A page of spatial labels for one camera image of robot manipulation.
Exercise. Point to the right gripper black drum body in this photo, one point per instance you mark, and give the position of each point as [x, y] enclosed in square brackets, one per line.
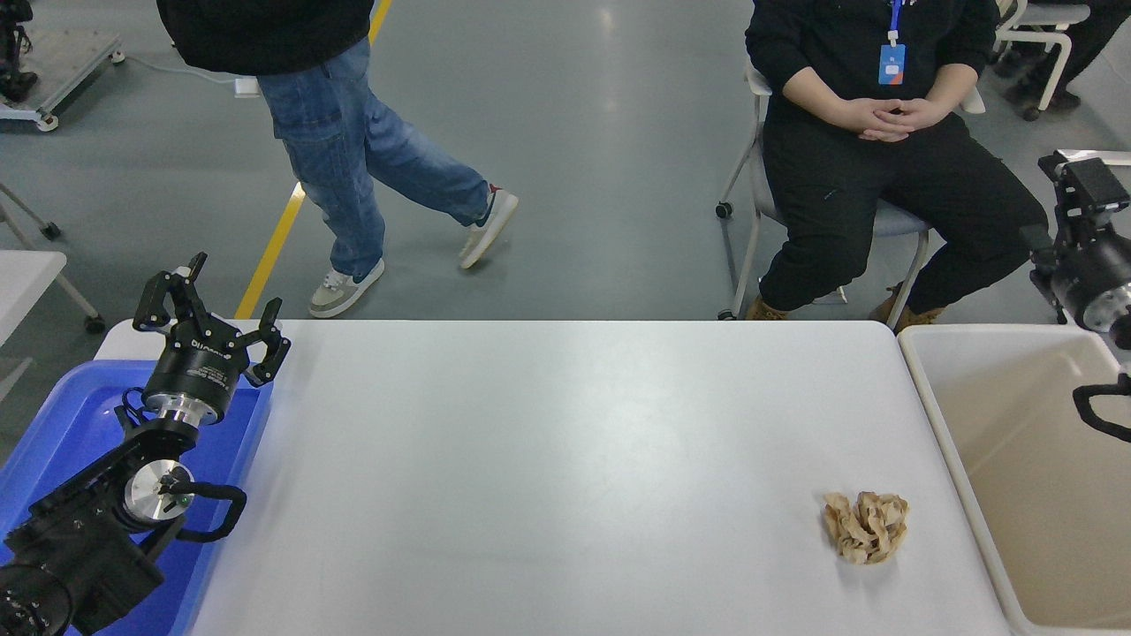
[1091, 269]

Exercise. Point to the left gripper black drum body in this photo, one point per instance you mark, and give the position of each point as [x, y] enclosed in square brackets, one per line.
[199, 362]

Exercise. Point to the tan paper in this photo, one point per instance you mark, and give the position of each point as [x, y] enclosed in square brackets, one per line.
[866, 528]

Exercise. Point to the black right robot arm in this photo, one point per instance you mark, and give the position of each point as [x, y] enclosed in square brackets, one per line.
[1109, 309]

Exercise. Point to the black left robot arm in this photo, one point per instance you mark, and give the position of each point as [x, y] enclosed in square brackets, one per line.
[79, 539]

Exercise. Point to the seated person's left hand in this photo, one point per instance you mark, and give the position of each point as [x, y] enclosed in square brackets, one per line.
[926, 114]

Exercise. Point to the seated person's right hand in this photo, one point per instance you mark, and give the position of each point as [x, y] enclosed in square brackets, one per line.
[866, 118]

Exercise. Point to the white floor bar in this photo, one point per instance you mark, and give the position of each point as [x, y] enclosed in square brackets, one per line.
[1104, 155]

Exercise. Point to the grey caster leg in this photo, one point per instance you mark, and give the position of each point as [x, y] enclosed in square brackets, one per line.
[94, 321]
[51, 230]

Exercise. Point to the blue plastic tray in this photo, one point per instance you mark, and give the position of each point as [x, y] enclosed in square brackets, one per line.
[79, 415]

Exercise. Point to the white side table top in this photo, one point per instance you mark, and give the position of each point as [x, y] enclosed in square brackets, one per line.
[26, 283]

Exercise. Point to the background person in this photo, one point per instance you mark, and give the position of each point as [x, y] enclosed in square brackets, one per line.
[1100, 26]

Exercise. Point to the white background chair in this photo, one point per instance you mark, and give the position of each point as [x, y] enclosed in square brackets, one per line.
[1051, 18]

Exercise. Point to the large pale plastic bin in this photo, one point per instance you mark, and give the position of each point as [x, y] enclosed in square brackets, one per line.
[1016, 459]

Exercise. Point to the seated person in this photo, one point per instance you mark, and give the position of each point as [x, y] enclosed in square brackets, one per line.
[839, 203]

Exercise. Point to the standing person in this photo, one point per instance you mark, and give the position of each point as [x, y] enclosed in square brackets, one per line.
[336, 132]

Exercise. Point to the white power adapter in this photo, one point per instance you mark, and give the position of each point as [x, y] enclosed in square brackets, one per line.
[247, 88]

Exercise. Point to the metal platform cart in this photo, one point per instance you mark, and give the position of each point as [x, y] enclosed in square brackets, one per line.
[71, 62]

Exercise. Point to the white grey office chair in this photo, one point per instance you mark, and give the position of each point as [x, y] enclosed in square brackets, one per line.
[762, 194]

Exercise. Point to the black machine on cart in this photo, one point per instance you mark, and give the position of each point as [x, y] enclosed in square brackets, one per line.
[14, 49]

